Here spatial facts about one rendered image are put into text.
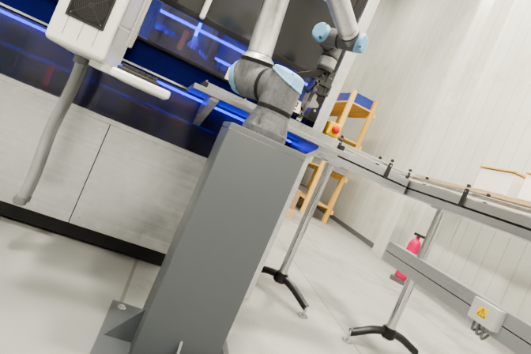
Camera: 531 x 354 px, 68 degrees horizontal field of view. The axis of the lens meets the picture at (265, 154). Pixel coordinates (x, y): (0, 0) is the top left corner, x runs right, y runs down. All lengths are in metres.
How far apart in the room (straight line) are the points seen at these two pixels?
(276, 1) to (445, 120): 4.81
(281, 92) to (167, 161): 0.86
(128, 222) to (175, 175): 0.31
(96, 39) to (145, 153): 0.71
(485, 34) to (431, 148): 1.74
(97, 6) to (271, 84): 0.59
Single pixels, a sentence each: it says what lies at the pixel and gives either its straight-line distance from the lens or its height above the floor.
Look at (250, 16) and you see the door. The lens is 2.00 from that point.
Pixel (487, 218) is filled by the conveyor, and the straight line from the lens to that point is 2.05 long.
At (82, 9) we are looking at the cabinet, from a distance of 1.39.
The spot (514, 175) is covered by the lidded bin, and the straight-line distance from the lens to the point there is 4.11.
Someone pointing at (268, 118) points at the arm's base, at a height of 0.85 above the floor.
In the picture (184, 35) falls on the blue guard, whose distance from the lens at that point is 1.93.
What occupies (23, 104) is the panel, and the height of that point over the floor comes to 0.52.
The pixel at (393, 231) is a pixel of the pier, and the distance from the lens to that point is 5.79.
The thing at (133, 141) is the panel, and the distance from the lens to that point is 1.91.
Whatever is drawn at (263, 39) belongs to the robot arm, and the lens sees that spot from 1.34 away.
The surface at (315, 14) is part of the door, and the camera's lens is 2.10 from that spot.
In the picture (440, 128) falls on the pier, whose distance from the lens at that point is 5.92.
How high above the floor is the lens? 0.75
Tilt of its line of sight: 1 degrees down
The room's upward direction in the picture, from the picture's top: 24 degrees clockwise
